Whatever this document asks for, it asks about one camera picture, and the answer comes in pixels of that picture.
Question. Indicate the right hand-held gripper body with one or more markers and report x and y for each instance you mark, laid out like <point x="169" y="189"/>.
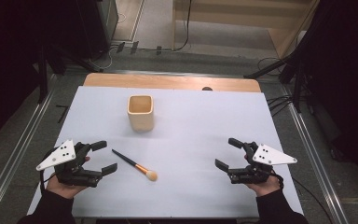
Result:
<point x="270" y="155"/>

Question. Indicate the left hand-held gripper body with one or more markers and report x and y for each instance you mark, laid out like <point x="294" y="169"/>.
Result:
<point x="62" y="154"/>

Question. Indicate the square wooden cup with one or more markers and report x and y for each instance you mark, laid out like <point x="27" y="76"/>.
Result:
<point x="140" y="121"/>

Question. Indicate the person's right hand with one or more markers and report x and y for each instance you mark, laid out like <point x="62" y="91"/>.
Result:
<point x="264" y="188"/>

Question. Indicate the person's left hand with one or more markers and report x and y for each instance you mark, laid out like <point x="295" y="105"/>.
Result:
<point x="64" y="189"/>

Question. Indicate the white table mat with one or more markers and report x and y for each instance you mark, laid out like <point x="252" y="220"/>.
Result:
<point x="183" y="130"/>

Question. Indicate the dark round table grommet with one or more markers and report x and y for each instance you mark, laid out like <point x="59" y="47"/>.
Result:
<point x="207" y="89"/>

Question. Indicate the black metal stand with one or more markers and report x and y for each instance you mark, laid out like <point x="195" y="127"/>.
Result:
<point x="270" y="67"/>
<point x="42" y="84"/>

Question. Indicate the wooden table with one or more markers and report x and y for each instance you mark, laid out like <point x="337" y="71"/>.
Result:
<point x="167" y="82"/>

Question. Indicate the dark floor plug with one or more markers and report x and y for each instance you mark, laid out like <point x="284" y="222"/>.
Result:
<point x="120" y="47"/>
<point x="134" y="47"/>

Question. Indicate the dark curtain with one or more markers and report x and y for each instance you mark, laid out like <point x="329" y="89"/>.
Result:
<point x="348" y="62"/>
<point x="6" y="62"/>

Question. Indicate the dark cabinet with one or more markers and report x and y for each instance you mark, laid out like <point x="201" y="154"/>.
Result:
<point x="93" y="28"/>

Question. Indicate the metal floor rail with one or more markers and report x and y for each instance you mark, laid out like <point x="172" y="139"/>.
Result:
<point x="15" y="146"/>
<point x="315" y="155"/>

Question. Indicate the light wooden frame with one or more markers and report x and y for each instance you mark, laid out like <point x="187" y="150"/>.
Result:
<point x="279" y="40"/>

